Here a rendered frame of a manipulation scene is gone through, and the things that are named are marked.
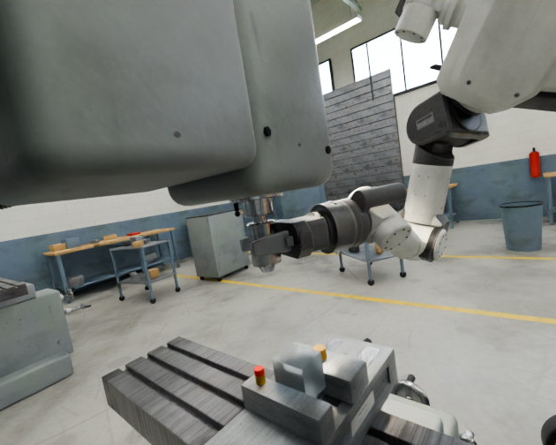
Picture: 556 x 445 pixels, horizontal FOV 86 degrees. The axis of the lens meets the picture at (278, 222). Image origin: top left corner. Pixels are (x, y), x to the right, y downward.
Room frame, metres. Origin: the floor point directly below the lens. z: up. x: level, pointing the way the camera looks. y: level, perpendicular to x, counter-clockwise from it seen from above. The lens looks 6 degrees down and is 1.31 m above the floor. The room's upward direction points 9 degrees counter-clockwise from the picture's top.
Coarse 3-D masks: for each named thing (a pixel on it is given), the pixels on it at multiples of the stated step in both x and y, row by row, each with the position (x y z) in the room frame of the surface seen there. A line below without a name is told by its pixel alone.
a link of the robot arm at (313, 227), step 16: (320, 208) 0.50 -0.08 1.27; (336, 208) 0.49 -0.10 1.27; (288, 224) 0.45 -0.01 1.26; (304, 224) 0.44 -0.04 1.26; (320, 224) 0.46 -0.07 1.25; (336, 224) 0.47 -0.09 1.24; (352, 224) 0.48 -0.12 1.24; (304, 240) 0.43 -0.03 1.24; (320, 240) 0.46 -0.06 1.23; (336, 240) 0.47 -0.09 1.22; (352, 240) 0.49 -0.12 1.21; (304, 256) 0.44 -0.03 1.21
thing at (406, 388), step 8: (408, 376) 0.89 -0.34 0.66; (400, 384) 0.87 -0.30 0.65; (408, 384) 0.86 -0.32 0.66; (416, 384) 0.86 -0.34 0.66; (392, 392) 0.89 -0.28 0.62; (400, 392) 0.88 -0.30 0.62; (408, 392) 0.86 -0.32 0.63; (416, 392) 0.84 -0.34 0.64; (424, 392) 0.84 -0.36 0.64; (416, 400) 0.85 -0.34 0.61; (424, 400) 0.83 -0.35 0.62
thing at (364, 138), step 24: (384, 72) 7.55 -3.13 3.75; (336, 96) 8.42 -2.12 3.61; (360, 96) 7.98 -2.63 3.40; (384, 96) 7.59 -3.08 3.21; (336, 120) 8.48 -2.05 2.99; (360, 120) 8.03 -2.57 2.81; (384, 120) 7.63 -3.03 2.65; (336, 144) 8.54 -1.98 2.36; (360, 144) 8.09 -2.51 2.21; (384, 144) 7.68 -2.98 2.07; (336, 168) 8.61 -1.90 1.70; (360, 168) 8.14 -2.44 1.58; (384, 168) 7.72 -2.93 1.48; (336, 192) 8.68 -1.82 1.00
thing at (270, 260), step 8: (248, 232) 0.45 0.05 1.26; (256, 232) 0.44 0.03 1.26; (264, 232) 0.44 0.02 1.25; (272, 232) 0.45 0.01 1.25; (256, 256) 0.45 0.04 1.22; (264, 256) 0.44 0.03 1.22; (272, 256) 0.44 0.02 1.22; (280, 256) 0.46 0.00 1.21; (256, 264) 0.45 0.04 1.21; (264, 264) 0.44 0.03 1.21; (272, 264) 0.44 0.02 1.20
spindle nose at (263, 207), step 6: (270, 198) 0.45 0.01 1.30; (246, 204) 0.45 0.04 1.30; (252, 204) 0.44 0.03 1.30; (258, 204) 0.44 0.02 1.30; (264, 204) 0.44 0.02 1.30; (270, 204) 0.45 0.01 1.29; (246, 210) 0.45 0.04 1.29; (252, 210) 0.44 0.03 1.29; (258, 210) 0.44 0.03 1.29; (264, 210) 0.44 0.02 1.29; (270, 210) 0.45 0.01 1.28; (246, 216) 0.45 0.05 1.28; (252, 216) 0.44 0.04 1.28
